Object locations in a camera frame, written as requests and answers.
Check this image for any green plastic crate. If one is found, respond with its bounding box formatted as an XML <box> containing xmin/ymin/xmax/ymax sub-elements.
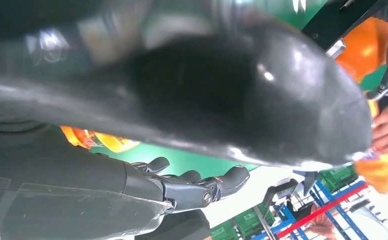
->
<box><xmin>234</xmin><ymin>203</ymin><xmax>276</xmax><ymax>237</ymax></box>
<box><xmin>318</xmin><ymin>165</ymin><xmax>359</xmax><ymax>193</ymax></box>

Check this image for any blue metal storage rack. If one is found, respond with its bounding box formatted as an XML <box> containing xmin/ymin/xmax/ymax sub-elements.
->
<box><xmin>251</xmin><ymin>180</ymin><xmax>388</xmax><ymax>240</ymax></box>

